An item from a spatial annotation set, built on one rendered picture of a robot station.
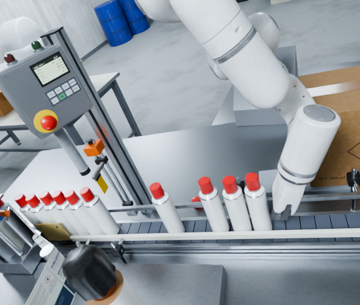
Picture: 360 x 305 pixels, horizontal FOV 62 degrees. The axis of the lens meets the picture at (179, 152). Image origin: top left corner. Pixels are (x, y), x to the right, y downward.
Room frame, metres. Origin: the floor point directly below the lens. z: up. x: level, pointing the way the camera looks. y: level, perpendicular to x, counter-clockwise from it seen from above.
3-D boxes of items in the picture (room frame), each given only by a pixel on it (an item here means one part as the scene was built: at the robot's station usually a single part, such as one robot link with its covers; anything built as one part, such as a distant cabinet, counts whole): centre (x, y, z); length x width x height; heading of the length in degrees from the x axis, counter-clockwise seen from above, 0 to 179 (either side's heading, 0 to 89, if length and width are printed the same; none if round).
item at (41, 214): (0.81, 0.50, 0.98); 0.05 x 0.05 x 0.20
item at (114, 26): (7.68, 0.07, 0.44); 1.23 x 0.73 x 0.87; 142
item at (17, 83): (0.81, 0.27, 1.38); 0.17 x 0.10 x 0.19; 121
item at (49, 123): (0.73, 0.28, 1.32); 0.04 x 0.03 x 0.04; 121
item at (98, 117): (0.84, 0.19, 1.16); 0.04 x 0.04 x 0.67; 66
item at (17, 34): (5.65, 1.72, 0.66); 0.66 x 0.59 x 1.31; 145
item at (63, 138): (0.84, 0.31, 1.18); 0.04 x 0.04 x 0.21
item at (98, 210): (0.74, 0.31, 0.98); 0.05 x 0.05 x 0.20
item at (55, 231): (0.78, 0.50, 0.94); 0.10 x 0.01 x 0.09; 66
